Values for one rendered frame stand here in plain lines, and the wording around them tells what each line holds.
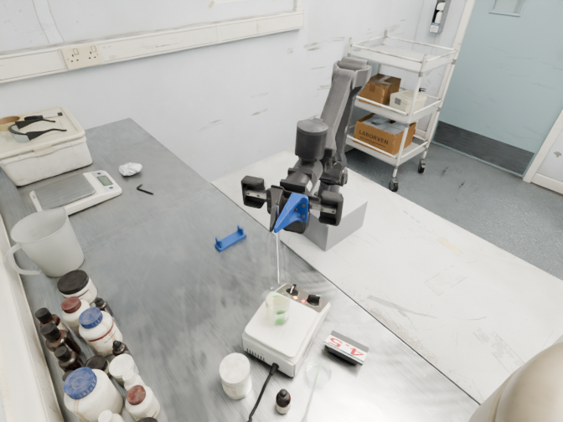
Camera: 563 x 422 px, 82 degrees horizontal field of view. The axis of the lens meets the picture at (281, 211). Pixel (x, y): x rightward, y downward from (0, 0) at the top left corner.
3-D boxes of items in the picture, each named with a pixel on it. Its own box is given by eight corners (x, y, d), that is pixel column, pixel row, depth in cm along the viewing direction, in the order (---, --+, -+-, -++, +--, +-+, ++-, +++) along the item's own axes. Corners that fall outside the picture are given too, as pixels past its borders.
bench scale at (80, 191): (124, 194, 119) (120, 183, 116) (45, 226, 106) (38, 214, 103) (105, 173, 130) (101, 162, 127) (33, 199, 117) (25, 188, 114)
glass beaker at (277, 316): (291, 308, 72) (292, 285, 67) (288, 331, 68) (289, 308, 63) (265, 305, 73) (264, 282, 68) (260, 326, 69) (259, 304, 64)
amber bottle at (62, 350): (90, 362, 71) (73, 342, 66) (83, 379, 69) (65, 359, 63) (73, 363, 71) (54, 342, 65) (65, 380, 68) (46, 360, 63)
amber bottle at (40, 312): (48, 337, 76) (27, 313, 70) (64, 325, 78) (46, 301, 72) (55, 347, 74) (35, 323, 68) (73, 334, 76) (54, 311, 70)
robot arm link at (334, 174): (343, 54, 80) (337, 56, 75) (372, 59, 78) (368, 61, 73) (319, 172, 97) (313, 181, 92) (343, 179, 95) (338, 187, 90)
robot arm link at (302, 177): (352, 174, 59) (348, 201, 63) (257, 157, 64) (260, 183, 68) (342, 200, 53) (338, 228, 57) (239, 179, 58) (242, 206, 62)
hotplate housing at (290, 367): (285, 288, 87) (285, 268, 82) (330, 309, 82) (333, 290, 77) (236, 360, 72) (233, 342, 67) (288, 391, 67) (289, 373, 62)
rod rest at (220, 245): (240, 231, 104) (239, 222, 102) (246, 236, 102) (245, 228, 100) (214, 246, 99) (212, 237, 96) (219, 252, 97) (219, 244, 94)
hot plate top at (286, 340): (271, 291, 76) (271, 289, 76) (318, 314, 72) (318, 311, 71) (242, 333, 68) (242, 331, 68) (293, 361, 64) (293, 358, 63)
